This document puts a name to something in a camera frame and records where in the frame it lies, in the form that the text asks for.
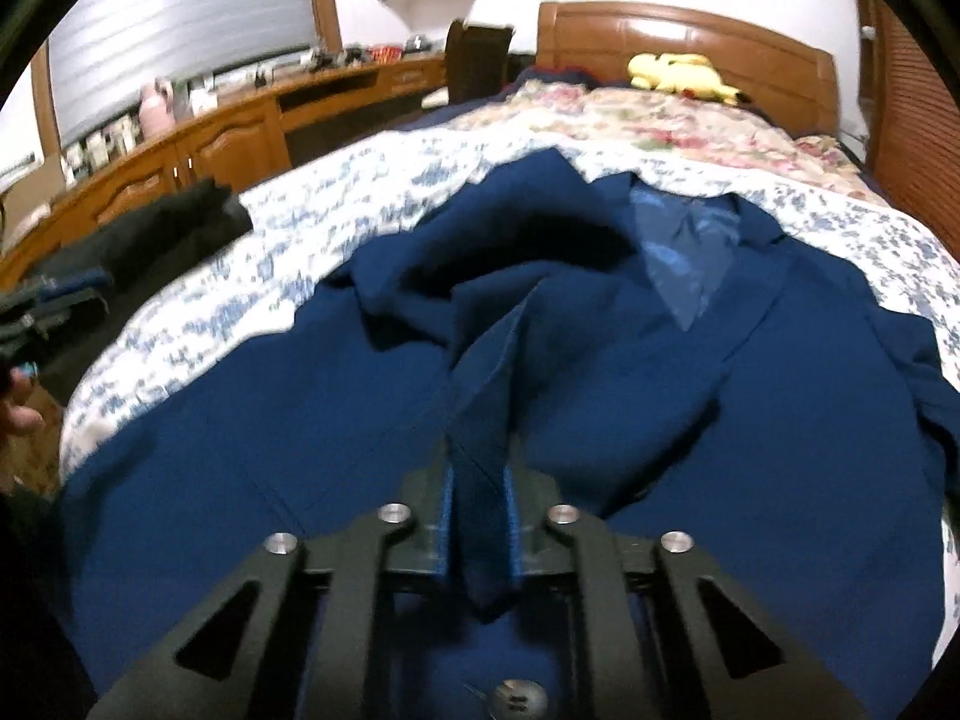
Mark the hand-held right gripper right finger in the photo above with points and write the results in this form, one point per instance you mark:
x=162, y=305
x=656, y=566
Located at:
x=512, y=525

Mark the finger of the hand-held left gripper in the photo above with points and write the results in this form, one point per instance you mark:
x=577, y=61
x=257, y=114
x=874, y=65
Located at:
x=71, y=300

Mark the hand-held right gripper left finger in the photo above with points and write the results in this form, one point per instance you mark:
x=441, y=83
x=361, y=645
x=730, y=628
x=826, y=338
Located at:
x=448, y=517

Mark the navy blue suit jacket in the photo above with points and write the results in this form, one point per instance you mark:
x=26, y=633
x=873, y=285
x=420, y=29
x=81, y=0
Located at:
x=712, y=427

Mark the person's left hand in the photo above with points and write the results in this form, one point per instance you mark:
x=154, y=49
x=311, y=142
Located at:
x=19, y=416

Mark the black garment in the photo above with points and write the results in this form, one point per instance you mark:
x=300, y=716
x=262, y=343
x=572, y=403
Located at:
x=165, y=232

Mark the pink bottle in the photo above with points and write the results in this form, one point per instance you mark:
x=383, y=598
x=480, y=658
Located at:
x=155, y=109

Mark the long wooden desk cabinet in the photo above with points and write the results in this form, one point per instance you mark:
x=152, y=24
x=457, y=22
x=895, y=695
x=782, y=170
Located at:
x=232, y=135

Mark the blue floral bed sheet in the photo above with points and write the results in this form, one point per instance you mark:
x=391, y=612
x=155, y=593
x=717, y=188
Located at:
x=337, y=195

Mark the grey window blind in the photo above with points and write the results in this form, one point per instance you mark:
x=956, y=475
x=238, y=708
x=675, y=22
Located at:
x=187, y=7

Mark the red printed box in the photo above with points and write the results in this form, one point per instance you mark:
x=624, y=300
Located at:
x=386, y=53

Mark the pink floral quilt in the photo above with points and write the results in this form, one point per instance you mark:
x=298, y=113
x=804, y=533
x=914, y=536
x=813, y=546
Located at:
x=675, y=127

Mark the dark blue pillow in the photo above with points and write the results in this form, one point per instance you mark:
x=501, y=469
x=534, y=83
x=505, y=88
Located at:
x=555, y=75

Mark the dark brown chair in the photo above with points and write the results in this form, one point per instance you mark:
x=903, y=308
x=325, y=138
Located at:
x=476, y=60

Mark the yellow plush toy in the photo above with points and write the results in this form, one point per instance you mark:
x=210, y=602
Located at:
x=675, y=75

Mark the wooden headboard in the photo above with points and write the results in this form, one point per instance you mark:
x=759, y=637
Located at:
x=600, y=37

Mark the wooden louvred wardrobe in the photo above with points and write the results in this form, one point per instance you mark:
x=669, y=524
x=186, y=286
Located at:
x=915, y=135

